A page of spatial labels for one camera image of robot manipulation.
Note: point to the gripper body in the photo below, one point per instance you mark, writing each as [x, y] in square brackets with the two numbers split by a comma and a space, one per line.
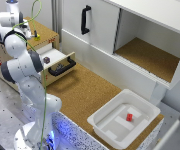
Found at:
[27, 33]

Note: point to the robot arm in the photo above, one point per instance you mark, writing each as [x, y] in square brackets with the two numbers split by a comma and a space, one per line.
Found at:
[26, 68]

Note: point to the yellow block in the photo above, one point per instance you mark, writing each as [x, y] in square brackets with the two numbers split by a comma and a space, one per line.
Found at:
[37, 37]

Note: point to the wooden drawer box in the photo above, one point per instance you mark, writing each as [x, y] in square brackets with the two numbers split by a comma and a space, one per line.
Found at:
[46, 35]

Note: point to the purple block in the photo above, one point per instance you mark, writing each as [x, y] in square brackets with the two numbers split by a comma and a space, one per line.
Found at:
[46, 60]

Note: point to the wooden drawer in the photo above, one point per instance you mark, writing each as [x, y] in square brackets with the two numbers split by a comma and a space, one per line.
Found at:
[58, 60]

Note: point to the white sliding door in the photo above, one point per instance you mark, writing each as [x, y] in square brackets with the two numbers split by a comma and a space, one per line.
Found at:
[101, 26]

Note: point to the white cabinet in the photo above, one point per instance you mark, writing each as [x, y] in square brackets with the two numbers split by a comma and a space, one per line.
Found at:
[146, 20]

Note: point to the pink block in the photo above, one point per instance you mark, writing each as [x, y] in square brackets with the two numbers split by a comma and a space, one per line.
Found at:
[129, 117]

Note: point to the white plastic box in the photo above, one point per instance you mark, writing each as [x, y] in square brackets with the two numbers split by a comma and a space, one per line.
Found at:
[123, 128]

